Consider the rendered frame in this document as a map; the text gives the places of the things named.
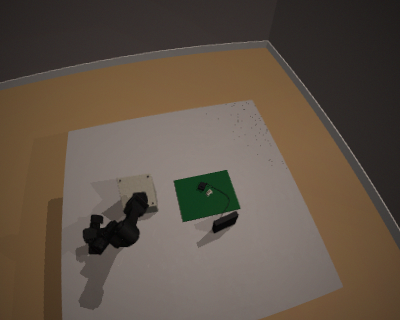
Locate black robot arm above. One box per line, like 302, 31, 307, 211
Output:
82, 191, 149, 255

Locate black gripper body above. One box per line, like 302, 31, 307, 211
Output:
88, 215, 103, 254

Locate green circuit board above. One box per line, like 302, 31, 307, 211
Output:
174, 170, 240, 222

